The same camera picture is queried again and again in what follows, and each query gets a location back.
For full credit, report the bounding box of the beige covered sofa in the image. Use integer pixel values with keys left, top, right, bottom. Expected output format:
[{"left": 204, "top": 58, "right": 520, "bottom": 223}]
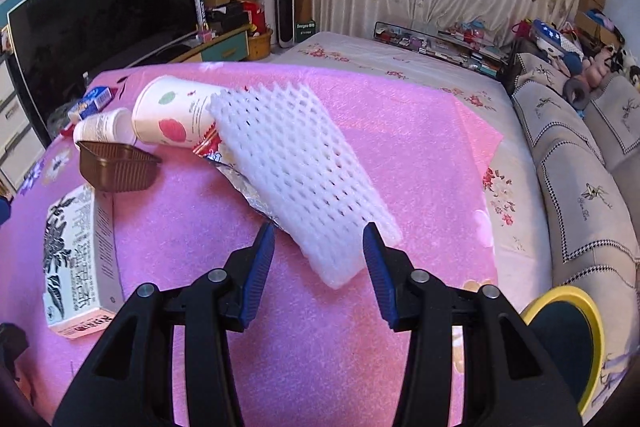
[{"left": 505, "top": 52, "right": 640, "bottom": 427}]

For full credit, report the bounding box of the black tower fan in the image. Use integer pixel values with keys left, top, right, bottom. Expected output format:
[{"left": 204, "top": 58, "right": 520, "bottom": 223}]
[{"left": 274, "top": 0, "right": 296, "bottom": 48}]

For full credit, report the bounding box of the blue white tissue pack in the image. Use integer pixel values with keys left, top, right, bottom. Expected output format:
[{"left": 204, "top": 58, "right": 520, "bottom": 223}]
[{"left": 67, "top": 87, "right": 113, "bottom": 122}]

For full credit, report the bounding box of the foil snack wrapper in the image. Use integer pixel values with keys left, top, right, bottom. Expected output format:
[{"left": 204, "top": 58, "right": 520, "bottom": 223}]
[{"left": 192, "top": 129, "right": 281, "bottom": 228}]

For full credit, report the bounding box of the green box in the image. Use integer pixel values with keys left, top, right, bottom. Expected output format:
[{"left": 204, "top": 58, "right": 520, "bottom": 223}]
[{"left": 295, "top": 19, "right": 317, "bottom": 44}]

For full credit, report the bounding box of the teal yellow tv cabinet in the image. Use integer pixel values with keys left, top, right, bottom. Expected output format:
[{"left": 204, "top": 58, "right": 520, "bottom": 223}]
[{"left": 115, "top": 27, "right": 251, "bottom": 72}]

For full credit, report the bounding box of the yellow rim trash bin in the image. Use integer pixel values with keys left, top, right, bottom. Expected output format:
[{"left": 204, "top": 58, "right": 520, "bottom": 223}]
[{"left": 520, "top": 286, "right": 606, "bottom": 415}]

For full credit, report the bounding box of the red paper bag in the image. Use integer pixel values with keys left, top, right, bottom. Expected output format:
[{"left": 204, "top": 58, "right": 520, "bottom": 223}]
[{"left": 242, "top": 2, "right": 268, "bottom": 35}]

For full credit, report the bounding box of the black floral drink carton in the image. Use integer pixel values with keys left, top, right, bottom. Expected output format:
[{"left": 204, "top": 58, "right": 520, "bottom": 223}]
[{"left": 42, "top": 184, "right": 125, "bottom": 339}]

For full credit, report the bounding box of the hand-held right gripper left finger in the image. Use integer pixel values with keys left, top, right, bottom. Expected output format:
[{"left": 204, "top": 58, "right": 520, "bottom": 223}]
[{"left": 52, "top": 222, "right": 277, "bottom": 427}]

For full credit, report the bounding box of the wicker basket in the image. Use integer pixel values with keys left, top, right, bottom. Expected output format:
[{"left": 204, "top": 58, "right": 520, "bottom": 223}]
[{"left": 247, "top": 29, "right": 274, "bottom": 61}]

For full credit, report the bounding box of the white foam net sleeve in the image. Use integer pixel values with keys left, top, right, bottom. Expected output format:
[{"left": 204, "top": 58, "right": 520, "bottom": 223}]
[{"left": 209, "top": 82, "right": 403, "bottom": 290}]

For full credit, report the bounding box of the white pill bottle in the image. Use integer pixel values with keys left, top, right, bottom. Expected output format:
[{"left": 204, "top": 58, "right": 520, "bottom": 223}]
[{"left": 73, "top": 108, "right": 138, "bottom": 146}]

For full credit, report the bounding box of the beige floral cloth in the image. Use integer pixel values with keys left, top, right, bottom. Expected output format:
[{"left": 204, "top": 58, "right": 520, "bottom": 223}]
[{"left": 277, "top": 31, "right": 556, "bottom": 308}]

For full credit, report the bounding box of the glass coffee table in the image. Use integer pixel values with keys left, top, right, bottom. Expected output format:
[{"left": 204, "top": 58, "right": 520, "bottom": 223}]
[{"left": 374, "top": 21, "right": 506, "bottom": 78}]

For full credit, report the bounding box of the brown plastic tray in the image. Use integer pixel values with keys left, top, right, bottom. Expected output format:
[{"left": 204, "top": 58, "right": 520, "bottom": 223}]
[{"left": 75, "top": 141, "right": 162, "bottom": 194}]

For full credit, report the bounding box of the black box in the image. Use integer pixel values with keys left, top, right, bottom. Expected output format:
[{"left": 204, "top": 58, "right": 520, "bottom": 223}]
[{"left": 207, "top": 2, "right": 248, "bottom": 32}]

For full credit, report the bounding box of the pink floral tablecloth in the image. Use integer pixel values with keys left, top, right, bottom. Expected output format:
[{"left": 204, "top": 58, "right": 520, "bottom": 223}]
[{"left": 0, "top": 61, "right": 506, "bottom": 427}]

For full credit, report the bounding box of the white drawer unit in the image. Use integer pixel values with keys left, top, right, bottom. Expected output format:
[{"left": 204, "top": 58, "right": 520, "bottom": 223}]
[{"left": 0, "top": 57, "right": 48, "bottom": 192}]

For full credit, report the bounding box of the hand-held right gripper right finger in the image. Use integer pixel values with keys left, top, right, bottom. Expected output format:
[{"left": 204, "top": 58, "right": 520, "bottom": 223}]
[{"left": 362, "top": 222, "right": 583, "bottom": 427}]

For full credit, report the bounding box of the pile of plush toys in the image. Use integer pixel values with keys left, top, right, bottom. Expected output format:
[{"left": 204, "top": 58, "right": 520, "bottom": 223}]
[{"left": 565, "top": 42, "right": 640, "bottom": 108}]

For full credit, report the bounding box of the dotted paper cup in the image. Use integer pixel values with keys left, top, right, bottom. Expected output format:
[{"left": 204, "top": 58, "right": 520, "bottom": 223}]
[{"left": 131, "top": 76, "right": 223, "bottom": 149}]

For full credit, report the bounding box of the large curved television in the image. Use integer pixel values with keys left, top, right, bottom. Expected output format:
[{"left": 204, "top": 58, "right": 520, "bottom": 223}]
[{"left": 7, "top": 0, "right": 198, "bottom": 142}]

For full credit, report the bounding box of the grey ring pillow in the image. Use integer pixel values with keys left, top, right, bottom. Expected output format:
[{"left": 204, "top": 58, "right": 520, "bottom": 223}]
[{"left": 564, "top": 77, "right": 592, "bottom": 110}]

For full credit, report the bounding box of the blue star print plush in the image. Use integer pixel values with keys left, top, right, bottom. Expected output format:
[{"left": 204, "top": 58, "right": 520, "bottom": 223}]
[{"left": 531, "top": 19, "right": 566, "bottom": 55}]

